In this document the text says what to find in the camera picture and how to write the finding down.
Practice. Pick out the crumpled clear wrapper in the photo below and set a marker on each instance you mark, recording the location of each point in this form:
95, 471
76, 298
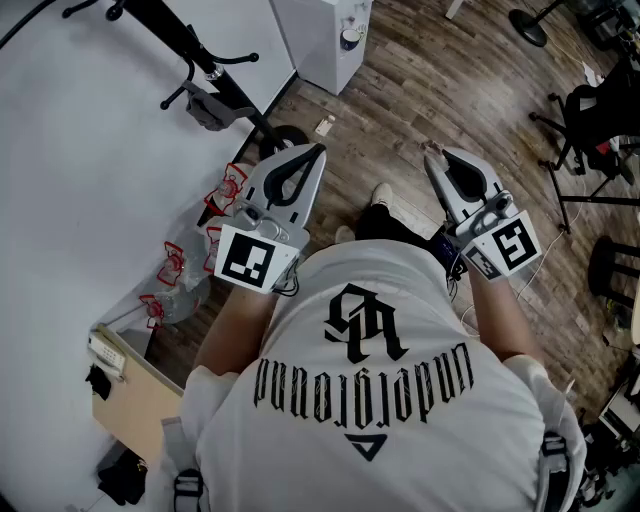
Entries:
432, 147

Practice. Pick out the white printed T-shirt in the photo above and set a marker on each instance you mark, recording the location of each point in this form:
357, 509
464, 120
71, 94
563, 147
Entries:
300, 450

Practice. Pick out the beige wooden cabinet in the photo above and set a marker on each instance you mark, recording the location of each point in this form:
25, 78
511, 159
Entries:
135, 400

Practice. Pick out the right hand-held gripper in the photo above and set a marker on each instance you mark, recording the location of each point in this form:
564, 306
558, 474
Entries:
510, 245

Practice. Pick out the black round stand base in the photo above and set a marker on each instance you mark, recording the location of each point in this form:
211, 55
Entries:
529, 30

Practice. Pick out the white cabinet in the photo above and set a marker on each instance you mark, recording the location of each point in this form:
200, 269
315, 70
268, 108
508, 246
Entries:
320, 50

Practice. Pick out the person's right white shoe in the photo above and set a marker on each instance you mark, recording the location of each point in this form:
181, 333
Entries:
382, 195

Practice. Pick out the person's white shoe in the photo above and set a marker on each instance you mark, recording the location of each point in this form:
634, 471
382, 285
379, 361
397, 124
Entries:
382, 195
345, 235

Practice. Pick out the white paper sheet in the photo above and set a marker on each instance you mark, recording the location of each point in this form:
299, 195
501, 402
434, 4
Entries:
594, 75

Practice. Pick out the person's left white shoe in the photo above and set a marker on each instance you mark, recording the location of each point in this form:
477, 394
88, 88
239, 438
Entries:
345, 235

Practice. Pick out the white telephone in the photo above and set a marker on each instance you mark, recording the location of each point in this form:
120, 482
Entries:
107, 355

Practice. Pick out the small white box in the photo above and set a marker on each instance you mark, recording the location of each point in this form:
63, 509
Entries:
325, 125

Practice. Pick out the person's right forearm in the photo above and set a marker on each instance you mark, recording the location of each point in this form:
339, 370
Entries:
505, 320

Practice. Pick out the black coat rack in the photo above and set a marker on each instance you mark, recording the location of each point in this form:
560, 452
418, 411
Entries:
172, 30

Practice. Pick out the small black cloth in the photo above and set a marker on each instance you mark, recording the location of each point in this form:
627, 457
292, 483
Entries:
99, 382

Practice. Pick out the person's left forearm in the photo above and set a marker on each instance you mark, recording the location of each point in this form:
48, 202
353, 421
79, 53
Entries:
235, 330

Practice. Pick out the black trousers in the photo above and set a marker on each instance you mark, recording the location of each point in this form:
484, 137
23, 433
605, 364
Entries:
390, 227

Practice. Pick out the white equipment box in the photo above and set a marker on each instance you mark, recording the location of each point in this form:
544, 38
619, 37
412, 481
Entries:
620, 420

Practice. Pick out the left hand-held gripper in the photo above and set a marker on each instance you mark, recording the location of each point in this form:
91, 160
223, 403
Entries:
245, 262

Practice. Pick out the black stool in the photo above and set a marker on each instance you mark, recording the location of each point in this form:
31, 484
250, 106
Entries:
607, 270

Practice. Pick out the black tripod stand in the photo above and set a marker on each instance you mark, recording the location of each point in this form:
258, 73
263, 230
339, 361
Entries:
600, 115
600, 200

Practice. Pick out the black bag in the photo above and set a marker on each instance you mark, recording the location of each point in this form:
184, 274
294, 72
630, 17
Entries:
122, 477

